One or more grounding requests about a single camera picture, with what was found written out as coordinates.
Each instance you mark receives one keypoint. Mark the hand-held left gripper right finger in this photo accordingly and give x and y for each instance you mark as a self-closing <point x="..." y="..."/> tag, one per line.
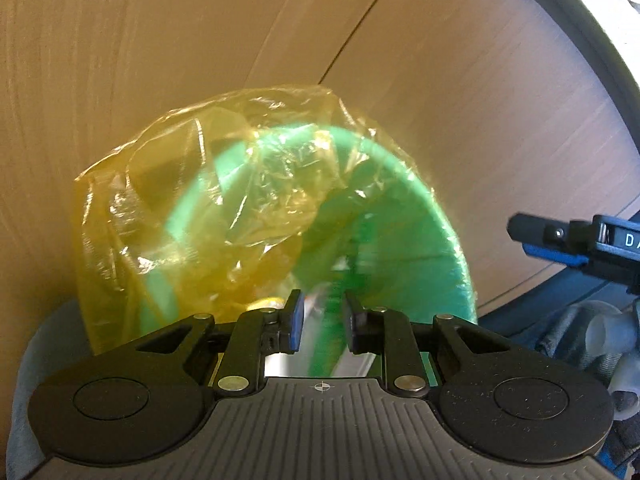
<point x="352" y="325"/>

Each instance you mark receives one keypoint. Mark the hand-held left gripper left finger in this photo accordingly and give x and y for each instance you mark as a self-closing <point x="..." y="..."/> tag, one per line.
<point x="296" y="320"/>

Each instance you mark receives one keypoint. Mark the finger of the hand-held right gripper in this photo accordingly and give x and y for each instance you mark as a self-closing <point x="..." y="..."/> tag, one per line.
<point x="540" y="230"/>

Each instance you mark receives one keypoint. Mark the green trash bin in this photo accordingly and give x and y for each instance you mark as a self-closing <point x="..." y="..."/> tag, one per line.
<point x="425" y="240"/>

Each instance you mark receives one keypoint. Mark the yellow plastic bin liner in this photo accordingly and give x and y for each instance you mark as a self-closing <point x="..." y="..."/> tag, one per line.
<point x="175" y="210"/>

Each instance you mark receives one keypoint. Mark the translucent plastic object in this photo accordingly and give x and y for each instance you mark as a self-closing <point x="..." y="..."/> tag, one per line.
<point x="607" y="332"/>

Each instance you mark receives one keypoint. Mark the grey fabric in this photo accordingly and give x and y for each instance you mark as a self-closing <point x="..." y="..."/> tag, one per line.
<point x="565" y="330"/>

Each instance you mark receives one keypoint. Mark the grey-blue cloth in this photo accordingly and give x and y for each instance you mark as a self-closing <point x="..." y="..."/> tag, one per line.
<point x="45" y="350"/>

